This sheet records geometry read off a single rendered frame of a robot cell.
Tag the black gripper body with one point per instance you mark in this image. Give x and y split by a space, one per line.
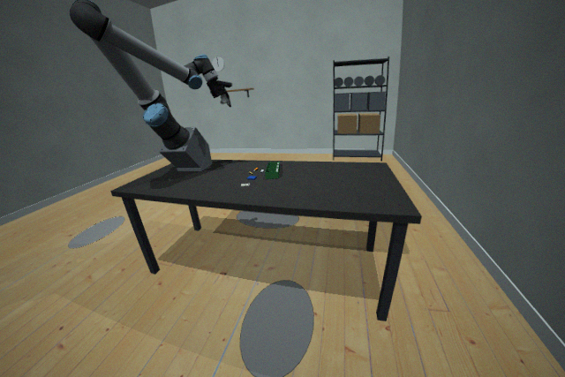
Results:
218 89

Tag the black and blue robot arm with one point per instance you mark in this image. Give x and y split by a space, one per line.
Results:
86 17

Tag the green three-compartment bin tray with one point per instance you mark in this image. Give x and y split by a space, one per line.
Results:
272 170

